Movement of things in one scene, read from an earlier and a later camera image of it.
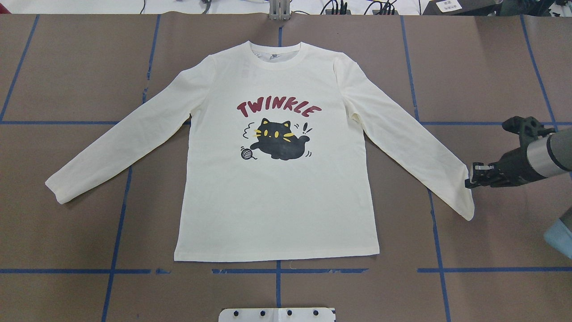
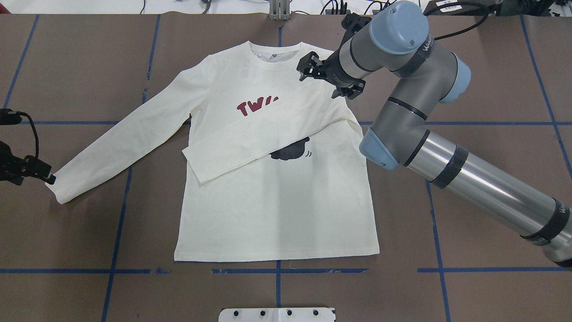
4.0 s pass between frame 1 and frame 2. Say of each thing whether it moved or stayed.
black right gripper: moved
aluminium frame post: stayed
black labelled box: stayed
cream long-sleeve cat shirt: stayed
